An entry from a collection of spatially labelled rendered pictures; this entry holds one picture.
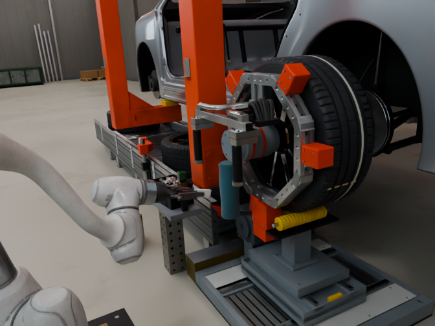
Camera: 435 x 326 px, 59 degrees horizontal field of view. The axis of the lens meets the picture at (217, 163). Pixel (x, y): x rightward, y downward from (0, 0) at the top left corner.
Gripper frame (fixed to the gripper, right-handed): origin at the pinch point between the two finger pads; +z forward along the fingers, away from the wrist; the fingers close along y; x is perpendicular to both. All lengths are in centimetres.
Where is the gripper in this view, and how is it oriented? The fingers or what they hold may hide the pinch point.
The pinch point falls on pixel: (202, 193)
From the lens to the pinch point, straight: 148.5
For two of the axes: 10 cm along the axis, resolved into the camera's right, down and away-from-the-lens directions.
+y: -5.3, -2.2, 8.2
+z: 8.3, 0.6, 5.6
